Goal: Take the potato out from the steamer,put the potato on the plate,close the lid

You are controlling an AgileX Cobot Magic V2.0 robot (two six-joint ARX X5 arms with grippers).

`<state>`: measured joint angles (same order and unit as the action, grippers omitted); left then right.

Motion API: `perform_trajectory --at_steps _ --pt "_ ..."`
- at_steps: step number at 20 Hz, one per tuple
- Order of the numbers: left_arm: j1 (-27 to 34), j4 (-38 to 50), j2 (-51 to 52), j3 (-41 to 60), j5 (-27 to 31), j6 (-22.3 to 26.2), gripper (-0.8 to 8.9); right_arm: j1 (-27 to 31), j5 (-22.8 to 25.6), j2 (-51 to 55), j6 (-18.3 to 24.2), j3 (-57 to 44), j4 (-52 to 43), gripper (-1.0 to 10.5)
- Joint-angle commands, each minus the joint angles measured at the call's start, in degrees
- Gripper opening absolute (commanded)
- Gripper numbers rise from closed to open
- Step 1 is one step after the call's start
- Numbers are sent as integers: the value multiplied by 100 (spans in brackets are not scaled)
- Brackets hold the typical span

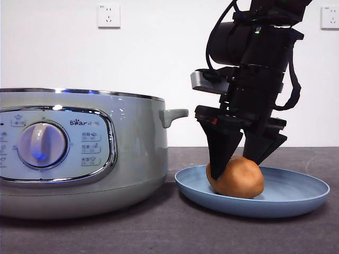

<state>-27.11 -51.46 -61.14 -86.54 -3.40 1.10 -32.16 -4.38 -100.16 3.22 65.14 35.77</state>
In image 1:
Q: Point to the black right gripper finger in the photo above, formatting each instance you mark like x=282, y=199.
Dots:
x=258, y=146
x=221, y=148

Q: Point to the brown potato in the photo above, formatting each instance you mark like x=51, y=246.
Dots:
x=243, y=181

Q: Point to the blue round plate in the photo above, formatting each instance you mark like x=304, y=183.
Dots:
x=291, y=190

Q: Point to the pale green electric steamer pot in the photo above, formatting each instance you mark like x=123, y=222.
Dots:
x=137, y=148

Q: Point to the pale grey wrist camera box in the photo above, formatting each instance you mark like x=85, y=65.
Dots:
x=197, y=81

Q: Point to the white wall socket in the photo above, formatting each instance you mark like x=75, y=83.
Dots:
x=108, y=16
x=331, y=17

